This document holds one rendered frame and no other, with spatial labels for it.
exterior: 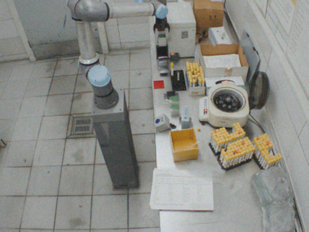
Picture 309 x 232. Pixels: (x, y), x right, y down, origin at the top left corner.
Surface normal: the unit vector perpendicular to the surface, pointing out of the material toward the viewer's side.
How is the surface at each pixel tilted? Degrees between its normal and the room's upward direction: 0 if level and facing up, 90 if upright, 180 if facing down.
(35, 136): 0
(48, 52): 88
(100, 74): 8
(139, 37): 90
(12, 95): 0
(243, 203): 0
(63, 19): 90
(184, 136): 90
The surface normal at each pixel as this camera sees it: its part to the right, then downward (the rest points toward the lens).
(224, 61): -0.04, -0.65
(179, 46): 0.04, 0.76
